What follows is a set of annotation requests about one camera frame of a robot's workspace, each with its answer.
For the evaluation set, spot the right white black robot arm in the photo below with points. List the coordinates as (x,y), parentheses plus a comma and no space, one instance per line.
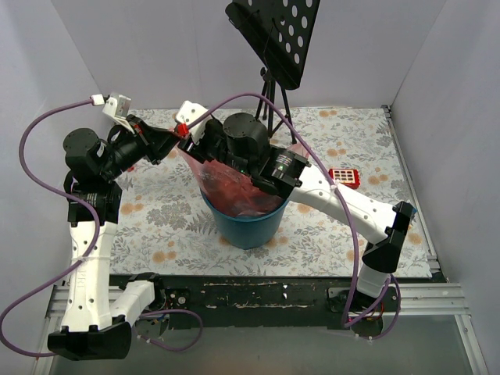
(384,226)

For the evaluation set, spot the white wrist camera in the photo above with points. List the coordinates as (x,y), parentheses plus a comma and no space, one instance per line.
(188,113)
(116,108)

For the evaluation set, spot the floral patterned table mat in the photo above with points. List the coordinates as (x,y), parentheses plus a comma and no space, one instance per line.
(166,227)

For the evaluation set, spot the red toy calculator block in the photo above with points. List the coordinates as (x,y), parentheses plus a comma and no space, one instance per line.
(345,176)

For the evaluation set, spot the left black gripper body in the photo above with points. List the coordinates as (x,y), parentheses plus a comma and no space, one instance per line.
(144,139)

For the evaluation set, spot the red plastic trash bag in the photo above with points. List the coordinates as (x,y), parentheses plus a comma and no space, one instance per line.
(238,187)

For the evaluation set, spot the black perforated music stand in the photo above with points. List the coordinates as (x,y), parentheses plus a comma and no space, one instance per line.
(279,33)

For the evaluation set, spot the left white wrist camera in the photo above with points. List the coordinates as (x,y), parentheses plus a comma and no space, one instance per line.
(116,108)

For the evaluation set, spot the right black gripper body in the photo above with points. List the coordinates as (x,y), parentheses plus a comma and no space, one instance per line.
(200,146)

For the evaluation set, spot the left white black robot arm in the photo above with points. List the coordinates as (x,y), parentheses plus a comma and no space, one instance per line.
(93,327)

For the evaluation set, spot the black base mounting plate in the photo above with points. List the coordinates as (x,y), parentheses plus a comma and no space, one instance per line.
(248,302)

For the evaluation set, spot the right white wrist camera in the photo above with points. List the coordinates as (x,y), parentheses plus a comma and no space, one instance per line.
(188,113)

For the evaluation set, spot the teal plastic trash bin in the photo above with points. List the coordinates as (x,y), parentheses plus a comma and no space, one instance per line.
(246,218)

